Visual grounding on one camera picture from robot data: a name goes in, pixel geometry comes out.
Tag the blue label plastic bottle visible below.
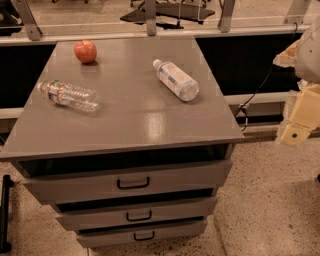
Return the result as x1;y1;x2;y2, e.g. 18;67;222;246
153;59;200;102

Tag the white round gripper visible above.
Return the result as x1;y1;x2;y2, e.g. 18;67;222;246
273;16;320;146

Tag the black cable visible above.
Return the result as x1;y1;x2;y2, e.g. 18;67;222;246
233;21;299;133

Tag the grey metal railing frame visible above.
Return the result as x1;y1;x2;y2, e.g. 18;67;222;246
0;0;320;47

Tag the red apple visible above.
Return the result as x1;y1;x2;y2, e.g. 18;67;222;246
74;40;97;64

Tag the black chair base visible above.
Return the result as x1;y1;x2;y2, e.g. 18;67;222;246
120;0;215;29

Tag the top grey drawer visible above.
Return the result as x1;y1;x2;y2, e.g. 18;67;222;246
23;159;232;204

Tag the bottom grey drawer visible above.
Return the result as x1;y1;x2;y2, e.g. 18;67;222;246
77;218;207;248

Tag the black metal stand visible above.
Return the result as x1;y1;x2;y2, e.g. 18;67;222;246
0;175;14;254

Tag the grey drawer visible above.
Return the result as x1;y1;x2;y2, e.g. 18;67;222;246
23;159;232;204
77;218;207;248
56;196;217;231

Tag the clear plastic bottle red label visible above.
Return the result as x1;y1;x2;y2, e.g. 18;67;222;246
36;80;100;113

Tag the middle grey drawer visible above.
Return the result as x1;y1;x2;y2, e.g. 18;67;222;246
56;196;217;231

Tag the grey drawer cabinet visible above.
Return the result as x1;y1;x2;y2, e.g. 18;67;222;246
1;38;242;236

